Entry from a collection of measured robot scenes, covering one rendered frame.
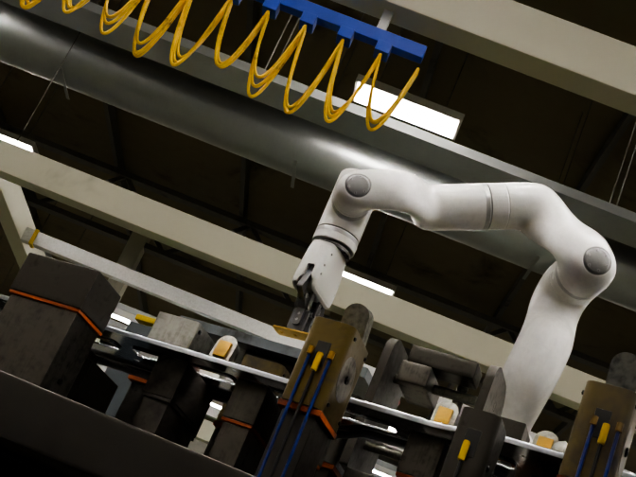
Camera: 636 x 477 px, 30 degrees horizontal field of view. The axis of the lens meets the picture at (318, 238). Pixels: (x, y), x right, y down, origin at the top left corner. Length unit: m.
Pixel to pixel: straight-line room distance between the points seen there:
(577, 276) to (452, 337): 5.73
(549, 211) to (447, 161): 7.29
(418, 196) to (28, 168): 6.30
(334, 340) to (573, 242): 0.83
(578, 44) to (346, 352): 3.49
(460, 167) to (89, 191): 3.09
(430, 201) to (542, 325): 0.31
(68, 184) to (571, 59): 4.35
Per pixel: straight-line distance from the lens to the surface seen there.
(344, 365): 1.46
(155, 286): 9.20
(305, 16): 4.75
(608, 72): 4.81
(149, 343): 1.73
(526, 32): 4.82
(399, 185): 2.13
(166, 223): 8.04
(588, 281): 2.18
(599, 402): 1.35
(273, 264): 7.92
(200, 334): 1.93
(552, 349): 2.18
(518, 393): 2.16
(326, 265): 2.12
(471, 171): 9.55
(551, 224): 2.24
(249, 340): 2.05
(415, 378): 1.83
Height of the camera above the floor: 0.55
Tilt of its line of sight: 23 degrees up
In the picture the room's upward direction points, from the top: 24 degrees clockwise
